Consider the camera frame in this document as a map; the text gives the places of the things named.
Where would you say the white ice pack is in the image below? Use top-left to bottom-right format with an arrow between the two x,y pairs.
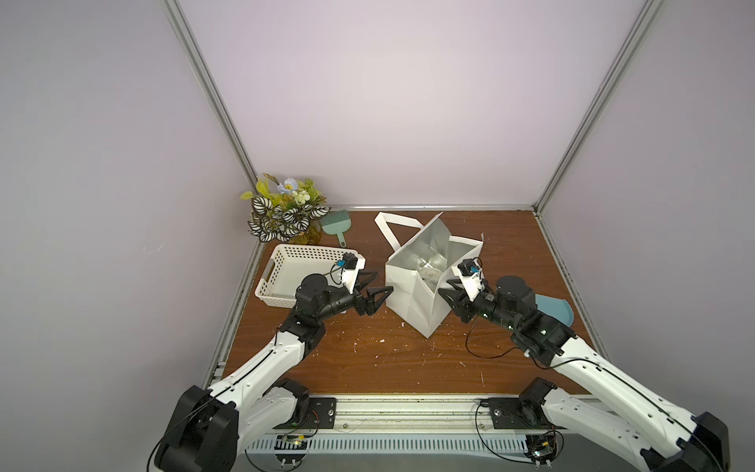
418,263 -> 446,285

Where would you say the white insulated delivery bag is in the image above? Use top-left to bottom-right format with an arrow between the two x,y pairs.
375,212 -> 484,338

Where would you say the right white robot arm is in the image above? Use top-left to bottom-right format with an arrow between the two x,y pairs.
438,275 -> 731,471

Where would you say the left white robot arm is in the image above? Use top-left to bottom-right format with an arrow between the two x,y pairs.
145,271 -> 393,471

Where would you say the white perforated plastic basket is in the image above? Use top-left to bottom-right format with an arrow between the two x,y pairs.
255,244 -> 364,308

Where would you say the teal dustpan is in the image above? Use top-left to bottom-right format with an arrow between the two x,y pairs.
536,294 -> 575,326

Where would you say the artificial plant with striped leaves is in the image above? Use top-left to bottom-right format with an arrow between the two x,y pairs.
239,174 -> 330,245

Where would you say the right circuit board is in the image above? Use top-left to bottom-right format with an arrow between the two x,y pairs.
524,432 -> 560,468

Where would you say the circuit board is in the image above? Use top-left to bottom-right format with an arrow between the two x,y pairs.
273,435 -> 310,471
524,432 -> 560,468

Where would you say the left circuit board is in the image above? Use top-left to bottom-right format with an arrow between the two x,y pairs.
273,435 -> 310,471

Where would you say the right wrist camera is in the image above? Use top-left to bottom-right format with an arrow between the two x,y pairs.
453,257 -> 486,302

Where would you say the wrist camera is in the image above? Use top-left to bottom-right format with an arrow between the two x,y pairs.
338,252 -> 366,294
453,257 -> 486,302

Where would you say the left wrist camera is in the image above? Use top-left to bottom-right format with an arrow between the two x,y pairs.
338,252 -> 366,294

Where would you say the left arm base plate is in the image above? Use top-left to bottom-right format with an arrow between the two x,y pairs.
275,397 -> 337,431

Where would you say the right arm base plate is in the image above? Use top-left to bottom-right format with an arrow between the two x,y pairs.
487,397 -> 552,430

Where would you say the aluminium mounting rail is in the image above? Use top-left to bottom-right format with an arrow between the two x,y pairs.
235,393 -> 615,455

